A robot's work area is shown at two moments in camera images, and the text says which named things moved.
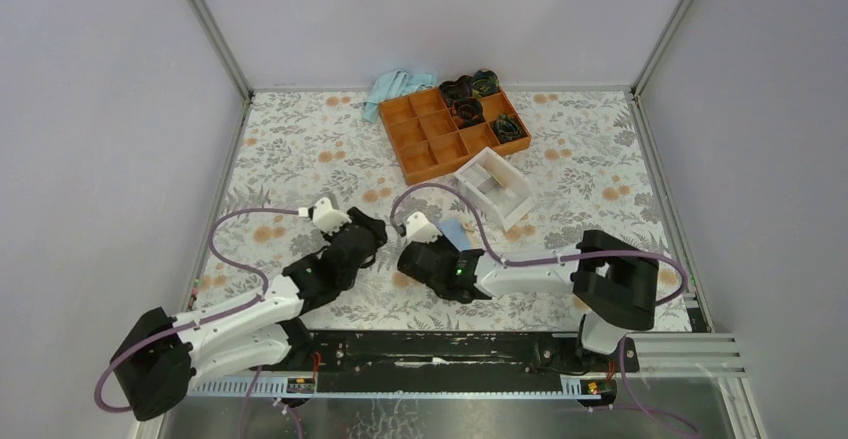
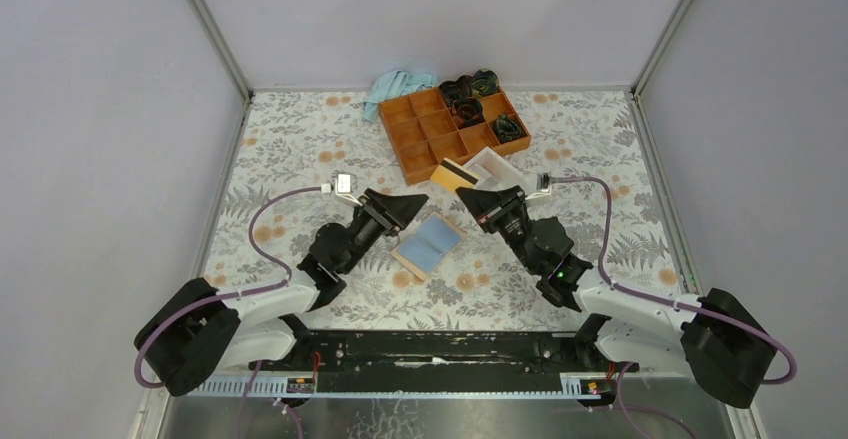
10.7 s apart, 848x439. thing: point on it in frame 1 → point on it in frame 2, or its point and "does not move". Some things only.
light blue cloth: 391,85 does not move
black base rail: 425,360 does not move
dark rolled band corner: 486,82 does not move
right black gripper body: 439,244 → 515,227
